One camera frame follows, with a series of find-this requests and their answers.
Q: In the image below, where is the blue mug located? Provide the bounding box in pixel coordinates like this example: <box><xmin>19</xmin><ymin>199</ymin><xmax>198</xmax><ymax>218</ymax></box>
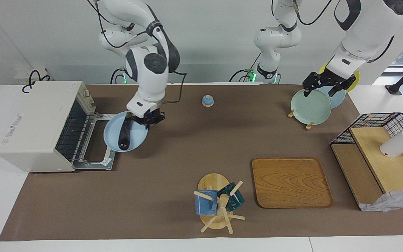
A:
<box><xmin>195</xmin><ymin>190</ymin><xmax>219</xmax><ymax>215</ymax></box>

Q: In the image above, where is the wooden mug tree stand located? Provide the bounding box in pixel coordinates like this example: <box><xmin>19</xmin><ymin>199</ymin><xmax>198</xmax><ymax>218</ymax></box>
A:
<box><xmin>193</xmin><ymin>173</ymin><xmax>246</xmax><ymax>234</ymax></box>

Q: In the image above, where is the dark purple eggplant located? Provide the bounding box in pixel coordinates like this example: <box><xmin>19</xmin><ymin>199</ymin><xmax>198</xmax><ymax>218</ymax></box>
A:
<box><xmin>118</xmin><ymin>117</ymin><xmax>134</xmax><ymax>151</ymax></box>

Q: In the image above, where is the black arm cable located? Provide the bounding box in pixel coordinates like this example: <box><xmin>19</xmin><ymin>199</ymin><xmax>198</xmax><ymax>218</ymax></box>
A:
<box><xmin>88</xmin><ymin>0</ymin><xmax>188</xmax><ymax>104</ymax></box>
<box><xmin>292</xmin><ymin>0</ymin><xmax>335</xmax><ymax>26</ymax></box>

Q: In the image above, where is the dark green mug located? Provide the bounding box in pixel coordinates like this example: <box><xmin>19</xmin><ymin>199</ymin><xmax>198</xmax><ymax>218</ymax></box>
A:
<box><xmin>218</xmin><ymin>182</ymin><xmax>245</xmax><ymax>212</ymax></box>

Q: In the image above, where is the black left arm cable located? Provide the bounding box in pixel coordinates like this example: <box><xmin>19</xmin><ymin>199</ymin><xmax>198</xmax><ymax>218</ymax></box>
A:
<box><xmin>292</xmin><ymin>0</ymin><xmax>335</xmax><ymax>26</ymax></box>

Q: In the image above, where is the wooden serving tray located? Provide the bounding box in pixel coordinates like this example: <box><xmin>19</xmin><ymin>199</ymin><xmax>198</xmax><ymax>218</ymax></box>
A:
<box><xmin>252</xmin><ymin>157</ymin><xmax>334</xmax><ymax>209</ymax></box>

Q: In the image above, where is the white paper cup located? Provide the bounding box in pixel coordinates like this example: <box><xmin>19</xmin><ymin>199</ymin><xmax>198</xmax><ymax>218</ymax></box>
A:
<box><xmin>380</xmin><ymin>129</ymin><xmax>403</xmax><ymax>158</ymax></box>

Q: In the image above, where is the wooden plate rack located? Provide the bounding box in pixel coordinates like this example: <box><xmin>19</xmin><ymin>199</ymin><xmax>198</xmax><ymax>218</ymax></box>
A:
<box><xmin>288</xmin><ymin>108</ymin><xmax>314</xmax><ymax>131</ymax></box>

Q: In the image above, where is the light blue round plate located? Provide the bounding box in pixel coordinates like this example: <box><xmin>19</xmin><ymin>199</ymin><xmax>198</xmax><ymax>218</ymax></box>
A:
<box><xmin>103</xmin><ymin>111</ymin><xmax>149</xmax><ymax>152</ymax></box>

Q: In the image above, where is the pale green plate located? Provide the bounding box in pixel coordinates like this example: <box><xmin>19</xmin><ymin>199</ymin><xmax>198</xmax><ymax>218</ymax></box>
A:
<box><xmin>291</xmin><ymin>89</ymin><xmax>332</xmax><ymax>125</ymax></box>

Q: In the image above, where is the brown table mat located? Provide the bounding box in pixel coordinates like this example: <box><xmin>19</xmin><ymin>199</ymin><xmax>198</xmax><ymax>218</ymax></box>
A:
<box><xmin>0</xmin><ymin>84</ymin><xmax>403</xmax><ymax>241</ymax></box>

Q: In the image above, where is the light blue racked plate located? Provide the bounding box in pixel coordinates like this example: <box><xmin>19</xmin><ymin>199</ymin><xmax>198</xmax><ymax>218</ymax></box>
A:
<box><xmin>315</xmin><ymin>84</ymin><xmax>346</xmax><ymax>109</ymax></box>

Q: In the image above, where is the black power strip cable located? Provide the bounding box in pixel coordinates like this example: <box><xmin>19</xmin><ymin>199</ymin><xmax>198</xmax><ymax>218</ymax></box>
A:
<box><xmin>22</xmin><ymin>70</ymin><xmax>51</xmax><ymax>93</ymax></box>

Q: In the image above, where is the white power strip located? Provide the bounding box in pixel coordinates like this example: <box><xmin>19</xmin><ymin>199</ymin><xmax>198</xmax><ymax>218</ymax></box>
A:
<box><xmin>15</xmin><ymin>68</ymin><xmax>53</xmax><ymax>84</ymax></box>

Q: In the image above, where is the yellow plate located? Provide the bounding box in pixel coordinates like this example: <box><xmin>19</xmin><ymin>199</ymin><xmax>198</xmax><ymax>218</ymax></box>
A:
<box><xmin>319</xmin><ymin>62</ymin><xmax>360</xmax><ymax>93</ymax></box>

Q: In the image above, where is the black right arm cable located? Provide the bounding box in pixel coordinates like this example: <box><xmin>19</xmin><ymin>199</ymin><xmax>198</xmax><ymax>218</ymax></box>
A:
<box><xmin>88</xmin><ymin>0</ymin><xmax>188</xmax><ymax>104</ymax></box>

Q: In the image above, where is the black wire storage rack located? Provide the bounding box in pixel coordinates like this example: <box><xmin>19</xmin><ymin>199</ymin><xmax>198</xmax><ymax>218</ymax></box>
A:
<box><xmin>330</xmin><ymin>112</ymin><xmax>403</xmax><ymax>212</ymax></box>

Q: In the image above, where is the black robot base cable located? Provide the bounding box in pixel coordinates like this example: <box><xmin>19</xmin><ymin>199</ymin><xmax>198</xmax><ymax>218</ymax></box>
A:
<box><xmin>110</xmin><ymin>68</ymin><xmax>127</xmax><ymax>84</ymax></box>
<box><xmin>229</xmin><ymin>52</ymin><xmax>261</xmax><ymax>83</ymax></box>

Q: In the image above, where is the beige toaster oven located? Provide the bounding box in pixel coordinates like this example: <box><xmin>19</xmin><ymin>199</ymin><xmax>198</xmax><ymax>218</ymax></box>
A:
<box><xmin>0</xmin><ymin>81</ymin><xmax>116</xmax><ymax>173</ymax></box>

